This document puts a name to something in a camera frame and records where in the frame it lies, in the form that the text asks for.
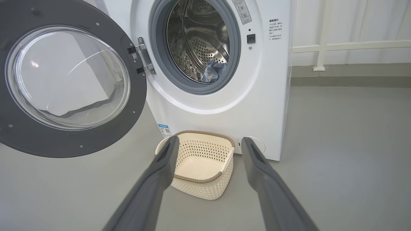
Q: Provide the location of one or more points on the grey instruction sticker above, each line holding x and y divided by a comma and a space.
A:
242, 11

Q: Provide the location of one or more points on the stainless steel washing machine drum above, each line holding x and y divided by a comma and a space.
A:
192, 32

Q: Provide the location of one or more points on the white front-load washing machine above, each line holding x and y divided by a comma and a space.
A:
208, 112

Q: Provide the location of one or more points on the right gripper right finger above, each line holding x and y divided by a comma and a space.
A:
273, 199

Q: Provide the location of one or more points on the metal door hinge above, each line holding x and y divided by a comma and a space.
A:
144, 54

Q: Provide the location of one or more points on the blue energy label sticker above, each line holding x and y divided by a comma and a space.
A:
165, 131

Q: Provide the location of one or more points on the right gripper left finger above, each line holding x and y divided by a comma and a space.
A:
151, 192

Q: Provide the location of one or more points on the white metal railing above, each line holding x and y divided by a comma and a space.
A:
322, 48

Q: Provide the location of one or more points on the round white filter cover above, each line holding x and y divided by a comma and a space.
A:
260, 149

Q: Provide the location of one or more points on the grey rubber door gasket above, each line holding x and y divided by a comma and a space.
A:
236, 48

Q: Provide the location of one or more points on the round black glass washer door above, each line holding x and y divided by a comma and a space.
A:
135, 96

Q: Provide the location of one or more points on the blue cartoon print garment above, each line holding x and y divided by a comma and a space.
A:
213, 72

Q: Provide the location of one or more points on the printed warning text label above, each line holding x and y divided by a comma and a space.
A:
275, 29

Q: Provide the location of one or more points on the black door lock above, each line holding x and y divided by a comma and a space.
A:
251, 38

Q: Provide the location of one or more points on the cream perforated laundry basket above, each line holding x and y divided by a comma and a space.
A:
205, 189

